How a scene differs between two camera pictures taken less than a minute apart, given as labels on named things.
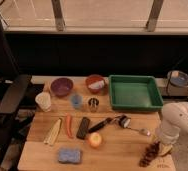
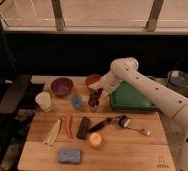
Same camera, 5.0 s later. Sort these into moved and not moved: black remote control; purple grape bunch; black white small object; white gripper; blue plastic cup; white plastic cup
Moved: purple grape bunch; white gripper
Not moved: blue plastic cup; black remote control; white plastic cup; black white small object
